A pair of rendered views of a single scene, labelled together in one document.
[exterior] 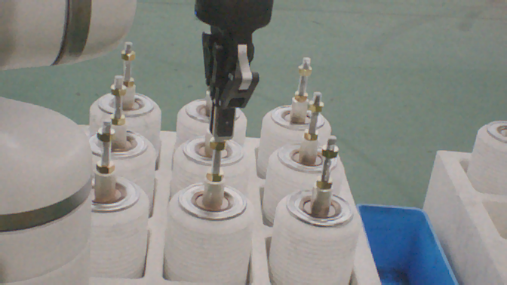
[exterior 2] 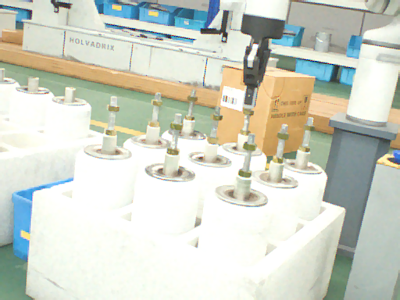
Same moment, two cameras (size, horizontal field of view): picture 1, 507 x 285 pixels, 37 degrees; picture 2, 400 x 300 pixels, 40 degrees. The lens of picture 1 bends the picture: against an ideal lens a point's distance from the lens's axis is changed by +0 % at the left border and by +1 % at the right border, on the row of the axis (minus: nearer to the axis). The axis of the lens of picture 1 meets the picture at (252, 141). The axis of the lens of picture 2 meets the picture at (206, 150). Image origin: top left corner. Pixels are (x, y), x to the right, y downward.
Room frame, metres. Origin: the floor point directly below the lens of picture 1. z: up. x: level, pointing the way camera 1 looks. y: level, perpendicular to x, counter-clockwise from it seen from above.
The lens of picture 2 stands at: (1.56, 0.53, 0.49)
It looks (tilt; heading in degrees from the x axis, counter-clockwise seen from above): 14 degrees down; 214
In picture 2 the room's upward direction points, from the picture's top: 9 degrees clockwise
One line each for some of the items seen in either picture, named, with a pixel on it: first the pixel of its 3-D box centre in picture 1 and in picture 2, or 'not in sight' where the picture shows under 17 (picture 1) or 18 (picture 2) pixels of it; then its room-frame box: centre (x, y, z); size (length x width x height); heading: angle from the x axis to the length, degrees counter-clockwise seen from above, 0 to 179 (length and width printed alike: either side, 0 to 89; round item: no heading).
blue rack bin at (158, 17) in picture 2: not in sight; (162, 14); (-3.20, -3.52, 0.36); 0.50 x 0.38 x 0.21; 15
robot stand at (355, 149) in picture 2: not in sight; (351, 183); (0.34, 0.13, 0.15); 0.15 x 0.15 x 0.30; 14
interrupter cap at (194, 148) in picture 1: (213, 151); (209, 160); (0.83, 0.05, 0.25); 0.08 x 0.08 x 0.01
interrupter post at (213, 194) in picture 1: (213, 191); (243, 143); (0.71, 0.03, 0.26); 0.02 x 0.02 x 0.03
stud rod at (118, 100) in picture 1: (118, 105); (280, 148); (0.82, 0.16, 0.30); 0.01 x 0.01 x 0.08; 19
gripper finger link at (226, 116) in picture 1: (228, 116); not in sight; (0.69, 0.03, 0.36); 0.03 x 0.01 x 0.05; 21
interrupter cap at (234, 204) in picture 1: (212, 201); (241, 150); (0.71, 0.03, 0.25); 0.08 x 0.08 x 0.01
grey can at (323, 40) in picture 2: not in sight; (323, 42); (-3.58, -1.75, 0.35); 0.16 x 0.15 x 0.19; 104
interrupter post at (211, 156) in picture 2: (213, 142); (210, 152); (0.83, 0.05, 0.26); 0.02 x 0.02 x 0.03
